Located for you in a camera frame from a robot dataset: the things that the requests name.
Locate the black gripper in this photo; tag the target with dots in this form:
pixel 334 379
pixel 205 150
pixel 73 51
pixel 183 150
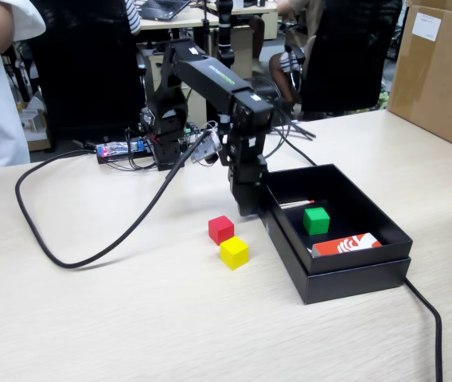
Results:
pixel 248 157

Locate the red wooden cube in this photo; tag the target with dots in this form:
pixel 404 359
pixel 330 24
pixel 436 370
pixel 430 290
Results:
pixel 221 230

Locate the yellow wooden cube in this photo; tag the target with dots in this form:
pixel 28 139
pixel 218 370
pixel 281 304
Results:
pixel 234 252

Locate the green wooden cube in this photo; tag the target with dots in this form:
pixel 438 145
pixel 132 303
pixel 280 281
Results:
pixel 315 221

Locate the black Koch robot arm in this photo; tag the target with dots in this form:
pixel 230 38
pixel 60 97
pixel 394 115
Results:
pixel 210 79

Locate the black cardboard box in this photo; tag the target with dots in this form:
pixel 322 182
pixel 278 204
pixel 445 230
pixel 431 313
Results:
pixel 349 223

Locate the small white wooden box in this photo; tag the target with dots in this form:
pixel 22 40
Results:
pixel 31 123

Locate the wooden matchstick with red head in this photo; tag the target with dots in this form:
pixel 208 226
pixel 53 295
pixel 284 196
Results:
pixel 297 204

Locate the orange and white matchbox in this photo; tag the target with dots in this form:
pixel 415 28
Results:
pixel 341 246

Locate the seated person in shorts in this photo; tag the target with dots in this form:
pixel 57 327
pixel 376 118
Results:
pixel 279 75

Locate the controller board with red light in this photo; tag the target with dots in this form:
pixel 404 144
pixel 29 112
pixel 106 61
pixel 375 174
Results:
pixel 118 149

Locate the beige drawer cabinet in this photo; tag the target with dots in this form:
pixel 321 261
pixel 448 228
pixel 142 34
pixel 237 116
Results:
pixel 154 75

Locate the black vertical pole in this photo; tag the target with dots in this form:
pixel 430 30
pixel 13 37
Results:
pixel 224 36

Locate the black office chair with armrest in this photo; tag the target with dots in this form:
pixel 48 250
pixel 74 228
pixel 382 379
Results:
pixel 349 59

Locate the beige office desk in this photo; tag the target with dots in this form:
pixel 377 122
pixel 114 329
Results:
pixel 186 22

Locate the wide black office chair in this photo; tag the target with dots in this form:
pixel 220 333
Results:
pixel 86 71

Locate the open black laptop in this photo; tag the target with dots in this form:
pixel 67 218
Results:
pixel 162 8

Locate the person in striped shirt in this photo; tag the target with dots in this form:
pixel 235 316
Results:
pixel 132 20

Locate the brown cardboard carton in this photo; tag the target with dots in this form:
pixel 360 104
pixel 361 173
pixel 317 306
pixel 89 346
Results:
pixel 441 79

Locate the small camera circuit board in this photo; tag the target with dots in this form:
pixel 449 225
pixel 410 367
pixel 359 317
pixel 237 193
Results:
pixel 206 149

